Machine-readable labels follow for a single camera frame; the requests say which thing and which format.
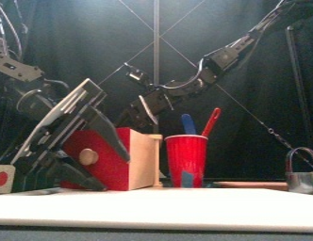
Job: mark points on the red drawer with wooden knob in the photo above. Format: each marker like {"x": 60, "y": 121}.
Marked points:
{"x": 108, "y": 169}

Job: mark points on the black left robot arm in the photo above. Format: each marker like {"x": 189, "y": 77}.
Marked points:
{"x": 17, "y": 69}

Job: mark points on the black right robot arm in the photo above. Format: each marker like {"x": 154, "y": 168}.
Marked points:
{"x": 225, "y": 58}

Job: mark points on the blue marker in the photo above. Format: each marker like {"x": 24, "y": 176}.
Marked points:
{"x": 189, "y": 124}

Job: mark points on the red plastic cup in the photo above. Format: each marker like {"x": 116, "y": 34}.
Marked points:
{"x": 186, "y": 157}

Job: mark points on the small pink white block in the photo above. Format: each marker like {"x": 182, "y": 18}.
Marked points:
{"x": 2, "y": 179}

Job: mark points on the white cutting board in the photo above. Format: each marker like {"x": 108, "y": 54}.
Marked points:
{"x": 155, "y": 207}

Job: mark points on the pink rectangular tray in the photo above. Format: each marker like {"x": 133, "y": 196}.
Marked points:
{"x": 252, "y": 185}

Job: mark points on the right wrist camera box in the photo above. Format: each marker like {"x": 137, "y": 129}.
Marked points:
{"x": 137, "y": 74}

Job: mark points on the vertical metal frame pole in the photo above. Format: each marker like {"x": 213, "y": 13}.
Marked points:
{"x": 157, "y": 40}

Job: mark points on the black metal frame post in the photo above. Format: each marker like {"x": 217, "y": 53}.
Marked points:
{"x": 299, "y": 78}

